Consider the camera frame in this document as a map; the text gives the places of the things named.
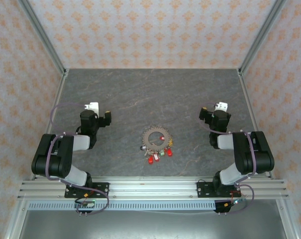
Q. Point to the round metal keyring plate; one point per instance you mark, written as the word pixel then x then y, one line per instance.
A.
pixel 146 139

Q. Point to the yellow key tag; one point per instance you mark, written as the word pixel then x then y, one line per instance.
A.
pixel 170 143

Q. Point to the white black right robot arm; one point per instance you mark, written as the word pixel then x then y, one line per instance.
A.
pixel 254 154

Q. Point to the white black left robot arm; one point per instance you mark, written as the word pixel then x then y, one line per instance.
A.
pixel 53 156

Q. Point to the aluminium table edge bar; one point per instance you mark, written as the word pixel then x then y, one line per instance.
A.
pixel 53 112
pixel 252 112

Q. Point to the silver key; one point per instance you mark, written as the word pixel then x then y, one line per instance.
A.
pixel 146 152

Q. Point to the red key tag white label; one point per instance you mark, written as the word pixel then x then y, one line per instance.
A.
pixel 156 157

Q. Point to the small green circuit board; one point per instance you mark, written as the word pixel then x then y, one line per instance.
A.
pixel 236 202
pixel 86 204

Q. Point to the grey metal panel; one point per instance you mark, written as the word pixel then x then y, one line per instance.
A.
pixel 152 226

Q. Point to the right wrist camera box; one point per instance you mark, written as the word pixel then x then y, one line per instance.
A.
pixel 222 106

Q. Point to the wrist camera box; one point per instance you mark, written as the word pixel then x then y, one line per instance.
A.
pixel 93 106
pixel 222 106

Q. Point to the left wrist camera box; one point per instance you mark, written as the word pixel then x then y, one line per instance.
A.
pixel 93 106

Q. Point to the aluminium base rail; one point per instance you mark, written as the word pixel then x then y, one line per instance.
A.
pixel 152 189

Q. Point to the aluminium frame post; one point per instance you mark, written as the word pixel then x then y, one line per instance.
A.
pixel 44 37
pixel 259 37

